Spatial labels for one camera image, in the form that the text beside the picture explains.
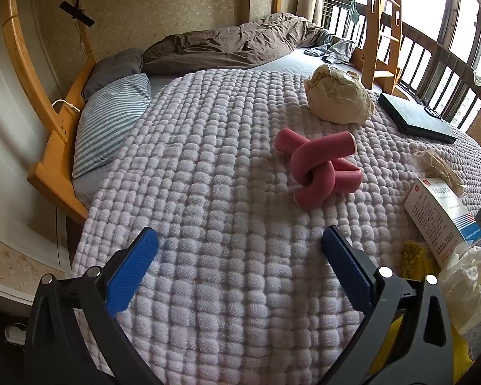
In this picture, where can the black window railing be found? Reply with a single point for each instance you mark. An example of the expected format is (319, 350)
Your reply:
(433, 60)

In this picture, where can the clear bag with beige paper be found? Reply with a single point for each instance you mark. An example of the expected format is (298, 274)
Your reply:
(445, 168)

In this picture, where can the blue striped pillow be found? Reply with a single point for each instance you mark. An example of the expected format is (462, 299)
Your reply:
(108, 120)

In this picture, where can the grey bed sheet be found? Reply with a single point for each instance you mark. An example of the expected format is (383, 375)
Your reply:
(288, 59)

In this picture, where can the cream curtain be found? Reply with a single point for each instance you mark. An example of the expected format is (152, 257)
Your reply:
(308, 0)

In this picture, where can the wooden bunk bed ladder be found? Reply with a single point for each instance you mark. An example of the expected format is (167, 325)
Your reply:
(370, 28)

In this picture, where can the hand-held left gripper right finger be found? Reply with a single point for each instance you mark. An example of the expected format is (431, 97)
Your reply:
(346, 272)

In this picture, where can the white medicine box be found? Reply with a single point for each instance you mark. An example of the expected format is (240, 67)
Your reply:
(437, 216)

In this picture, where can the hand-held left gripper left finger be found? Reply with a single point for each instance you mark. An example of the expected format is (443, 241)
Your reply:
(132, 272)

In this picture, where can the green hanging cloth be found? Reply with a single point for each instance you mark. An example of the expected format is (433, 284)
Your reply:
(354, 12)

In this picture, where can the large window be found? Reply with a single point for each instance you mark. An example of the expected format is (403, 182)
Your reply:
(425, 0)

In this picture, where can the grey green garment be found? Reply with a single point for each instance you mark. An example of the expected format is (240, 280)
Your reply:
(338, 50)

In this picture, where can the wooden bunk bed frame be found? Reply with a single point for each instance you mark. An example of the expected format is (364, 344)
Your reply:
(52, 148)

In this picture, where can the small black device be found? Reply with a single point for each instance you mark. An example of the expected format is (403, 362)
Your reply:
(433, 112)

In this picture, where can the lavender knitted blanket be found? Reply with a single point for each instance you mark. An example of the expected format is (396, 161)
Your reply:
(224, 168)

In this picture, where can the dark grey pillow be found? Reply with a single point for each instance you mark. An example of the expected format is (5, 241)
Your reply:
(116, 66)

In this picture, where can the white power adapter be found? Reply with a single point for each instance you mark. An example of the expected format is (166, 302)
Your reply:
(15, 333)

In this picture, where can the black flat box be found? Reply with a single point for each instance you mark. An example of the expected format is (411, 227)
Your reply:
(413, 124)

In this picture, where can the yellow printed packet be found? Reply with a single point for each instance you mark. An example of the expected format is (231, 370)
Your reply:
(415, 256)

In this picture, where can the pink knotted foam tube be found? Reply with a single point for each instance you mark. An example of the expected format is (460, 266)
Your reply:
(308, 164)

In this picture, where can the white plastic bag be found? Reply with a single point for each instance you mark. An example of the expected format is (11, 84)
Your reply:
(471, 284)

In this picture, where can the brown duvet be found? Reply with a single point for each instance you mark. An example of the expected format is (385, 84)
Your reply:
(232, 44)

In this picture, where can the white wardrobe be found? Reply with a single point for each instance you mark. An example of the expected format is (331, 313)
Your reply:
(8, 128)

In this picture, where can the beige crumpled paper ball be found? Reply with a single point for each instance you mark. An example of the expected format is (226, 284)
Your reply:
(338, 96)

